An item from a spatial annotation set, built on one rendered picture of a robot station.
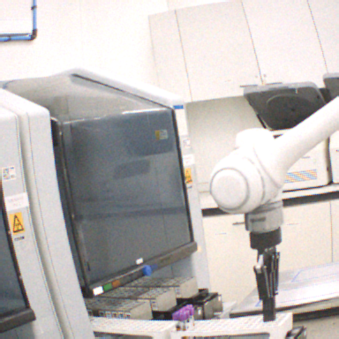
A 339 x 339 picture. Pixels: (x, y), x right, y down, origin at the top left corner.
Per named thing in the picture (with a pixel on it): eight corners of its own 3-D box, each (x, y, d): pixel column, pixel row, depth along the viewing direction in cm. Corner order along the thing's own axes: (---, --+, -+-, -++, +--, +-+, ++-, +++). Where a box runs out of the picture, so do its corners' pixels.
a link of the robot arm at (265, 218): (236, 209, 137) (238, 237, 138) (274, 204, 133) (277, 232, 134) (251, 201, 146) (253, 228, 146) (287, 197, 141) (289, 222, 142)
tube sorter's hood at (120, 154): (-25, 283, 178) (-53, 94, 175) (69, 254, 232) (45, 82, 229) (93, 298, 154) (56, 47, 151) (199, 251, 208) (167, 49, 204)
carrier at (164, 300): (171, 305, 195) (168, 288, 195) (177, 305, 194) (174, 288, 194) (153, 314, 185) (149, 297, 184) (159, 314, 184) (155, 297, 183)
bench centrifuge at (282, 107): (246, 198, 389) (229, 87, 385) (280, 183, 442) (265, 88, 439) (327, 187, 361) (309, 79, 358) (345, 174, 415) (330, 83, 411)
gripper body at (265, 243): (256, 227, 145) (259, 265, 146) (243, 235, 138) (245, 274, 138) (285, 222, 142) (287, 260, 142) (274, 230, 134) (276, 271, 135)
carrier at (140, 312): (146, 317, 181) (143, 300, 181) (153, 318, 180) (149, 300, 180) (127, 327, 171) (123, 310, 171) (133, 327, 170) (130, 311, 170)
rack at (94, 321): (74, 341, 163) (69, 323, 163) (93, 333, 172) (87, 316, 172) (166, 350, 149) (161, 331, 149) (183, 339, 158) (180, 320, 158)
